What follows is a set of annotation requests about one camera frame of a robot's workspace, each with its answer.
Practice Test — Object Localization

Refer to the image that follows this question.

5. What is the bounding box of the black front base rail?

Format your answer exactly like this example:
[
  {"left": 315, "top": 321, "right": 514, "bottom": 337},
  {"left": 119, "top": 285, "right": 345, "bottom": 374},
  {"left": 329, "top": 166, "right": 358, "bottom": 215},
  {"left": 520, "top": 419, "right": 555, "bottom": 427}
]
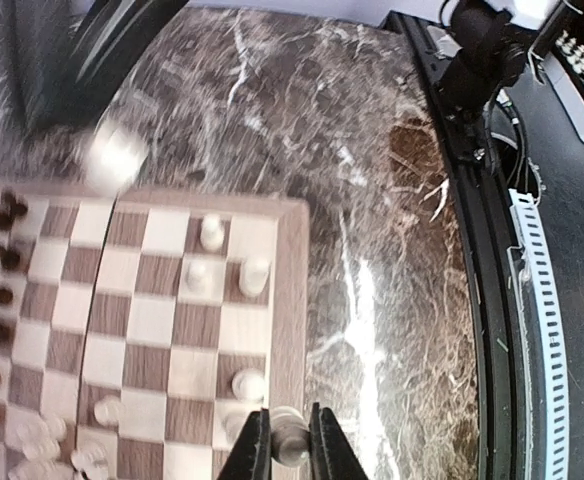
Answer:
[{"left": 384, "top": 11, "right": 525, "bottom": 479}]

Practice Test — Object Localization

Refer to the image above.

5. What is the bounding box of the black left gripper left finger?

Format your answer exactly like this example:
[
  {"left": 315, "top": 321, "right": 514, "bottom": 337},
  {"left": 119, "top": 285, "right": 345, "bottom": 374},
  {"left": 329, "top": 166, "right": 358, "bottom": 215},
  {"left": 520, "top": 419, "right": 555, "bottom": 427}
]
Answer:
[{"left": 225, "top": 409, "right": 272, "bottom": 480}]

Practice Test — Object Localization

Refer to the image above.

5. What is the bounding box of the white pawn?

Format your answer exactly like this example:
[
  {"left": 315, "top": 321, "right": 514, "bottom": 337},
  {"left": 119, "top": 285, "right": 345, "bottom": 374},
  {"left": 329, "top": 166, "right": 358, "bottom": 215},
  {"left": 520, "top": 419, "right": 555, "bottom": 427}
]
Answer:
[
  {"left": 270, "top": 406, "right": 310, "bottom": 468},
  {"left": 199, "top": 214, "right": 225, "bottom": 252}
]

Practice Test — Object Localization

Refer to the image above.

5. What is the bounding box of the white chess knight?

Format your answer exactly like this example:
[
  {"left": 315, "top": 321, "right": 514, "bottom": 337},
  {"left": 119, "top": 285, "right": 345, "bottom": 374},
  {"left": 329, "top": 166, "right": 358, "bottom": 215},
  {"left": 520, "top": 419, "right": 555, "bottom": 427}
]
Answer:
[{"left": 185, "top": 260, "right": 210, "bottom": 293}]

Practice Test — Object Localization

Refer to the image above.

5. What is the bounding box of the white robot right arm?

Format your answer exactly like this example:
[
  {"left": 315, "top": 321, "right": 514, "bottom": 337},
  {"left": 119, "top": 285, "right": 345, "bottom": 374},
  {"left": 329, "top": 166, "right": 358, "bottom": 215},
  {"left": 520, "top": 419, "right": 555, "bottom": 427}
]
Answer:
[{"left": 436, "top": 1, "right": 531, "bottom": 123}]

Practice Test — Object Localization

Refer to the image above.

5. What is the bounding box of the white cable duct strip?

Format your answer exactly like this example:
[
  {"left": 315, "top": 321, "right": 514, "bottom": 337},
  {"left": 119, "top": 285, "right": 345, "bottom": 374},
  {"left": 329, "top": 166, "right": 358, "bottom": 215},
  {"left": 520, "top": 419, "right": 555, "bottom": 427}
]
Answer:
[{"left": 507, "top": 189, "right": 570, "bottom": 479}]

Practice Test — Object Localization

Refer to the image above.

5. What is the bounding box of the wooden chess board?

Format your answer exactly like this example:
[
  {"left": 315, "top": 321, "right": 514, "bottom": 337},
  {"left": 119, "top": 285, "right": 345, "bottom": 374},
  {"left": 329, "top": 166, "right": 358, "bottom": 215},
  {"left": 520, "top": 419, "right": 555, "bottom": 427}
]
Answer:
[{"left": 0, "top": 182, "right": 309, "bottom": 479}]

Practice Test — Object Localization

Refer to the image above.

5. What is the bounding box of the white chess king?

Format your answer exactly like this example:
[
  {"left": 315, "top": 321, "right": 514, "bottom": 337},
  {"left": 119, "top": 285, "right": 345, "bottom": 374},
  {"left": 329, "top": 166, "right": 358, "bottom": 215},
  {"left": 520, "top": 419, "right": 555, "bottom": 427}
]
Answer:
[{"left": 231, "top": 369, "right": 266, "bottom": 402}]

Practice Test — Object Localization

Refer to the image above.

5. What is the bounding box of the white chess rook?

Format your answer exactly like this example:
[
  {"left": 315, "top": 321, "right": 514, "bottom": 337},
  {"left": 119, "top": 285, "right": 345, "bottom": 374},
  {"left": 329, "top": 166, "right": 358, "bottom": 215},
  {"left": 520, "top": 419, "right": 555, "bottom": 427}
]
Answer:
[{"left": 239, "top": 257, "right": 270, "bottom": 298}]

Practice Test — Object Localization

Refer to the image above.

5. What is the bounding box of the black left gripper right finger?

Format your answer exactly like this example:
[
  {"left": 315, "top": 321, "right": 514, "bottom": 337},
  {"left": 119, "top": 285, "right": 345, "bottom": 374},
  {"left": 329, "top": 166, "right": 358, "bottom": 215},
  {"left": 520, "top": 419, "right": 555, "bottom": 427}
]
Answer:
[{"left": 309, "top": 402, "right": 367, "bottom": 480}]

